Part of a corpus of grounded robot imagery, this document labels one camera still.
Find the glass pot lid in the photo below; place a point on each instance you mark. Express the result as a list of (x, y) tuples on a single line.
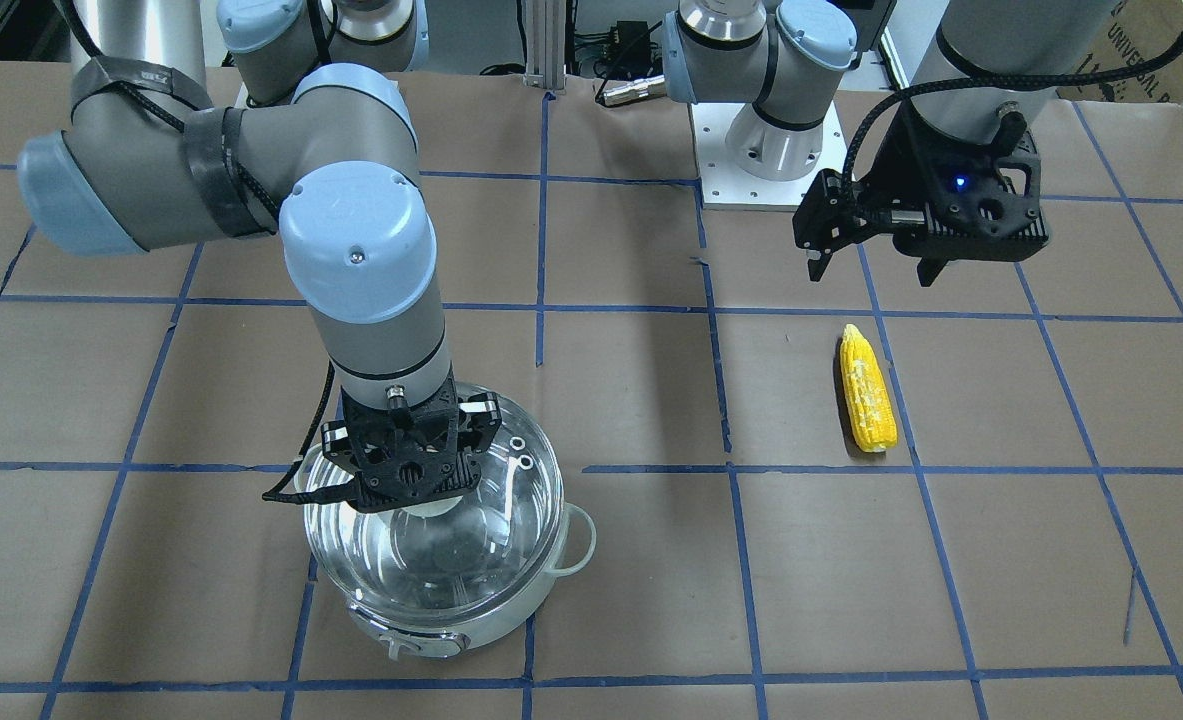
[(440, 563)]

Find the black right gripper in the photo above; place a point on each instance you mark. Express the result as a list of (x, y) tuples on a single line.
[(334, 441)]

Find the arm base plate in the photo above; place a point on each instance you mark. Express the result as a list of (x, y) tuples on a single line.
[(745, 164)]

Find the pale green steel pot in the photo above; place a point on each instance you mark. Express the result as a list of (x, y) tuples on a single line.
[(443, 641)]

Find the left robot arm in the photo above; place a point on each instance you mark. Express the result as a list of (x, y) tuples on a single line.
[(786, 58)]

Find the yellow corn cob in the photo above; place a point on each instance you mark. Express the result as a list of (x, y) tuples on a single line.
[(866, 396)]

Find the aluminium frame post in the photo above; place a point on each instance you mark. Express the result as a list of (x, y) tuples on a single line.
[(545, 39)]

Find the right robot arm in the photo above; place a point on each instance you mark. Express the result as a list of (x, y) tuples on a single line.
[(323, 154)]

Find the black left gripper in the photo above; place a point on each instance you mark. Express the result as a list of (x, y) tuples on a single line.
[(889, 171)]

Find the black power adapter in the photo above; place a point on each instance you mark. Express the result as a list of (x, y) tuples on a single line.
[(628, 42)]

